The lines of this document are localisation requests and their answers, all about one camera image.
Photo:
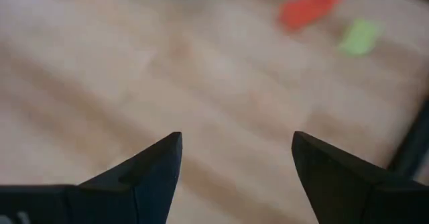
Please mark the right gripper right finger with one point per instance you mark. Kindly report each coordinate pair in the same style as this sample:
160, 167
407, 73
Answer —
342, 190

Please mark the red wooden block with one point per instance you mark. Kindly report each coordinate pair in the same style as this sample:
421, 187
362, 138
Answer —
308, 7

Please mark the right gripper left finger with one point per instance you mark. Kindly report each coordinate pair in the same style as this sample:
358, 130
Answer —
140, 190

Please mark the green wooden block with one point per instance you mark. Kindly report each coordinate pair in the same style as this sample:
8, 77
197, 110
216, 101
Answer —
360, 38

